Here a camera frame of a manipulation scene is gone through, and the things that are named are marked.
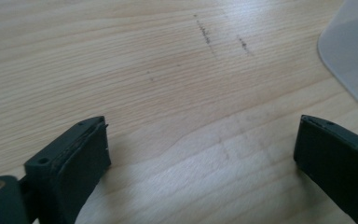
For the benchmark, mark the translucent white plastic lid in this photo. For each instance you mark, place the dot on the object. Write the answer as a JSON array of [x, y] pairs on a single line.
[[354, 53]]

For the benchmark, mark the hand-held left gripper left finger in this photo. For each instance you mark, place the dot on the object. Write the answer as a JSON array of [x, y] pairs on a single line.
[[71, 158]]

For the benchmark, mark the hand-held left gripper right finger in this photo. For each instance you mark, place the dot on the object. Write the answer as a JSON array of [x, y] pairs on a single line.
[[335, 155]]

